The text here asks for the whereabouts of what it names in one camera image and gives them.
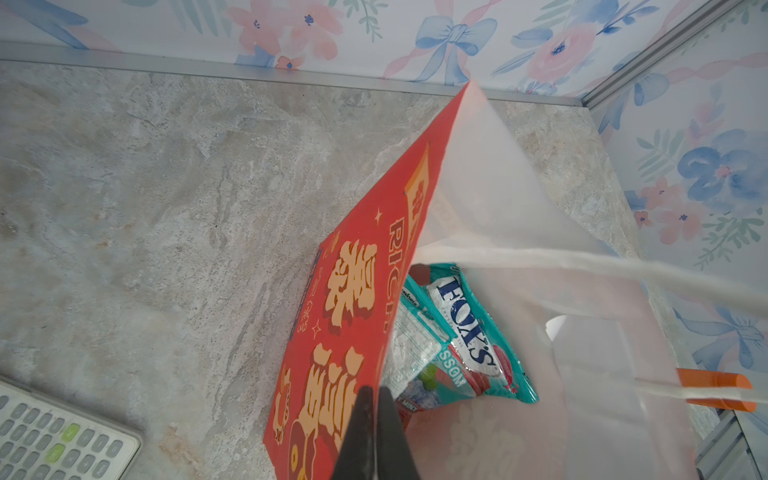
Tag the red paper gift bag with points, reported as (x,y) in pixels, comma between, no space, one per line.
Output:
(611,405)

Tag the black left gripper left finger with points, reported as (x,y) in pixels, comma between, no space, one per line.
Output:
(356,459)

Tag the orange cap bottle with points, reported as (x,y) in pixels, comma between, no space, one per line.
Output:
(714,379)

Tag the Fox's mint blossom candy bag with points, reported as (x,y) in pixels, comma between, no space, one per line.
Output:
(478,360)

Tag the white calculator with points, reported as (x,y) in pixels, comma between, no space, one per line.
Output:
(45,438)

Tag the green snack packet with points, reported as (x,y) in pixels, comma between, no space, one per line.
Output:
(419,335)

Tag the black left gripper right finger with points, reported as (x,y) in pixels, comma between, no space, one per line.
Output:
(394,460)

